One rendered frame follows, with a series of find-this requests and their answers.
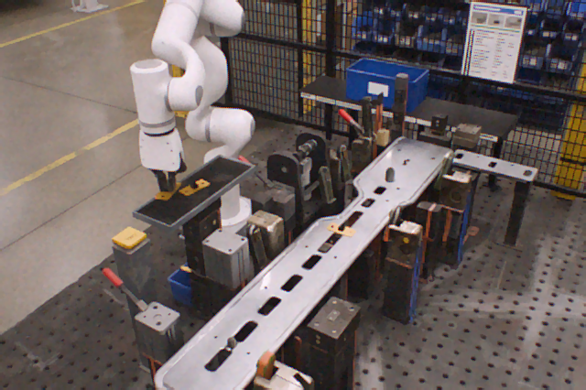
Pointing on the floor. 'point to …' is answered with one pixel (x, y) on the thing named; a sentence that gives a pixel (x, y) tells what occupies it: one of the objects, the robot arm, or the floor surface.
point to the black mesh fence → (403, 64)
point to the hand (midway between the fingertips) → (167, 182)
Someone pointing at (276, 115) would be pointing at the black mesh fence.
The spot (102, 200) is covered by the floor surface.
